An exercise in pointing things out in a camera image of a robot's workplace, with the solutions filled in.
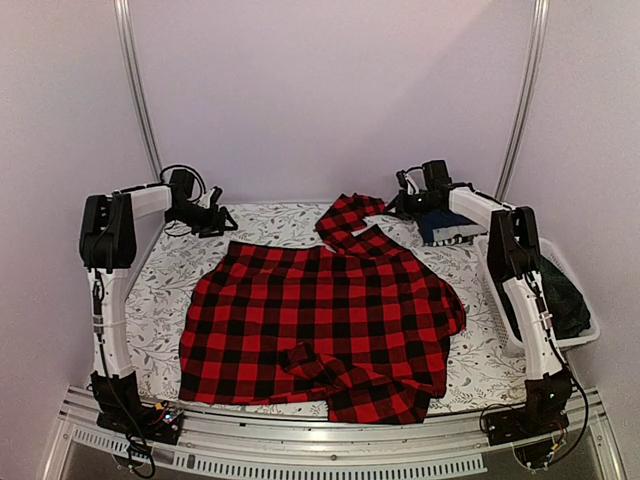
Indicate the floral patterned table cloth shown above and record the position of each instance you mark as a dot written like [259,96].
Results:
[479,372]

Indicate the dark green plaid garment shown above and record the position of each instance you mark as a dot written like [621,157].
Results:
[570,314]

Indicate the right aluminium frame post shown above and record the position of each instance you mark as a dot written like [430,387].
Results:
[525,99]

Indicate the aluminium front rail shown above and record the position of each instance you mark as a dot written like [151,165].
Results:
[297,441]

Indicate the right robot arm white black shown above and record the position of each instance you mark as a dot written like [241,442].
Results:
[513,260]

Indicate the white plastic laundry basket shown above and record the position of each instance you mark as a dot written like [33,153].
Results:
[504,319]

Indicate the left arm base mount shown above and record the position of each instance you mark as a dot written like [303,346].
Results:
[122,411]

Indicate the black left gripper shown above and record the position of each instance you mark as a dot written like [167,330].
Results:
[215,223]

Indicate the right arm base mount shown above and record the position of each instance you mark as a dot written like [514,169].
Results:
[543,413]

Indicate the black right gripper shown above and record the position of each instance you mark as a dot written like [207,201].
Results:
[403,208]

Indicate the left aluminium frame post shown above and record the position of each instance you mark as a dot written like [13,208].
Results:
[128,50]

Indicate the folded navy blue shirt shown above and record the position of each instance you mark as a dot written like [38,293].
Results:
[440,228]

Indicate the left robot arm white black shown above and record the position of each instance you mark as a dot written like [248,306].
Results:
[108,250]

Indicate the aluminium frame post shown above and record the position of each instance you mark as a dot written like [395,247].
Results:
[525,99]
[128,50]

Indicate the red black plaid shirt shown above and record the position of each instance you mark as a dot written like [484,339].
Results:
[358,322]

